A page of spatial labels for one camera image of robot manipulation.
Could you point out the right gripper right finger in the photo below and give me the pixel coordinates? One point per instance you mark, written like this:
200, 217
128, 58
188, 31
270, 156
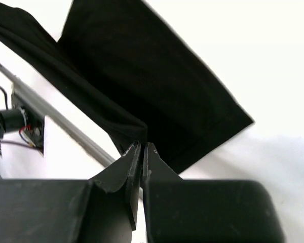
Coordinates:
155, 169

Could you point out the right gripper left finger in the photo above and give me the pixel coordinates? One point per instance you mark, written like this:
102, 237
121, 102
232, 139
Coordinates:
124, 176

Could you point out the black skirt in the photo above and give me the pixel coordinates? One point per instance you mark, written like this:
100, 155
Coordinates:
121, 65

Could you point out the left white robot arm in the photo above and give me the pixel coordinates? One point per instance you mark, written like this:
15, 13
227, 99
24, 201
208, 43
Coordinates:
11, 120

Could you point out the aluminium frame rail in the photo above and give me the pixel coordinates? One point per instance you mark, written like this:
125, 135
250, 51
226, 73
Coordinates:
50, 102

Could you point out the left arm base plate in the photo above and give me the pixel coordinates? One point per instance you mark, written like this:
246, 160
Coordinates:
32, 132

